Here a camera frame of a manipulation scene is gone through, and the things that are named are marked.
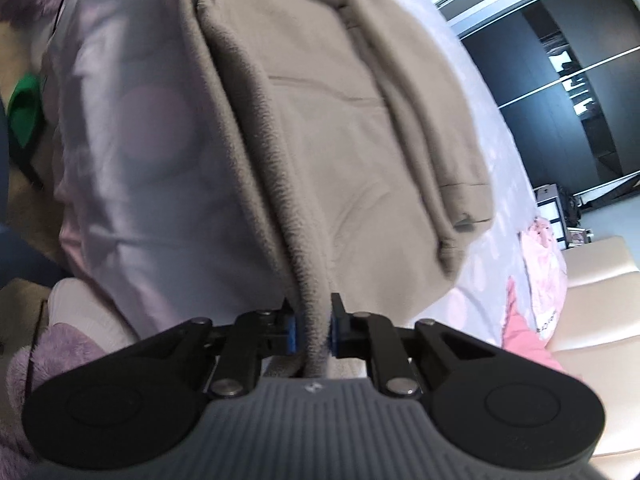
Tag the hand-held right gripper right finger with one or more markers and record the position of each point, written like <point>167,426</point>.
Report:
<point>336,330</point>

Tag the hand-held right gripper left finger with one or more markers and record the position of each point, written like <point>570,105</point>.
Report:
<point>291,330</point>

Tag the beige fleece jacket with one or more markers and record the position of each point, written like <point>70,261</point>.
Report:
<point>310,135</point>

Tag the grey pink-dotted bed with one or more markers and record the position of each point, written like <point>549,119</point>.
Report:
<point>150,185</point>

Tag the white soft object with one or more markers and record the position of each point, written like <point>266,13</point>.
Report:
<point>80,310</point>

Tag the light pink folded cloth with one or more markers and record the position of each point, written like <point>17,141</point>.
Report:
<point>542,260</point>

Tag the nightstand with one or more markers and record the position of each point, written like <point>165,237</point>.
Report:
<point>547,205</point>

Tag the black bag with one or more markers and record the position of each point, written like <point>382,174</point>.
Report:
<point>567,205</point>

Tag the beige padded headboard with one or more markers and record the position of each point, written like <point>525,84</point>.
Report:
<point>600,285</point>

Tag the dark blue object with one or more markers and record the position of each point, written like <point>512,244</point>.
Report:
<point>20,255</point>

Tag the black wardrobe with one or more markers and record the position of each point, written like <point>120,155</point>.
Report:
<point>550,60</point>

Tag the green object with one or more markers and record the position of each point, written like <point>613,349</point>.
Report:
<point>25,110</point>

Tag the picture frame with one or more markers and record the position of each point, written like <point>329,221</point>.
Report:
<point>579,237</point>

